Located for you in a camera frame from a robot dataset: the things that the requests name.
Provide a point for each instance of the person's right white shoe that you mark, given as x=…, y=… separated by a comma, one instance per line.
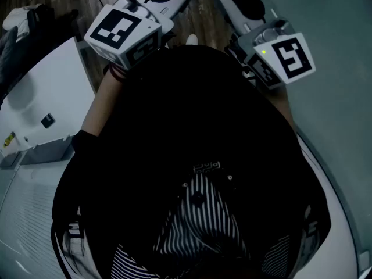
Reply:
x=192, y=39

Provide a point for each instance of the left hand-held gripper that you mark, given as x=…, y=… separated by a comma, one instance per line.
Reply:
x=122, y=33

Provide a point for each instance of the black white striped shirt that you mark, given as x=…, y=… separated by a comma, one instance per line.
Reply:
x=200, y=214

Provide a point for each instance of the person's right forearm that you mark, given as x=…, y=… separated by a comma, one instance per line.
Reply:
x=283, y=103

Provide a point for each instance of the person's left forearm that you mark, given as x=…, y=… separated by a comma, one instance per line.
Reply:
x=98, y=109

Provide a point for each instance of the green-tinted glass panel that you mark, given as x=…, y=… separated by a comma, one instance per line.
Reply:
x=334, y=112

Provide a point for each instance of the dark red wrist bands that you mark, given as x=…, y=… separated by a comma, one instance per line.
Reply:
x=116, y=73

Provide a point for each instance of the small black screen device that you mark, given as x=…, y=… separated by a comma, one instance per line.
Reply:
x=236, y=54

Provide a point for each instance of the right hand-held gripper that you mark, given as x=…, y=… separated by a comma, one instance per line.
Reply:
x=290, y=57

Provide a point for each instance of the person's black garment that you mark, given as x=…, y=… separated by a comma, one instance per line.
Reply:
x=189, y=112

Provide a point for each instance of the small black square object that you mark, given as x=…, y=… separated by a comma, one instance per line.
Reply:
x=48, y=121

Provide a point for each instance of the white cabinet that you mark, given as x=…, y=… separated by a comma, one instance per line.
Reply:
x=43, y=92

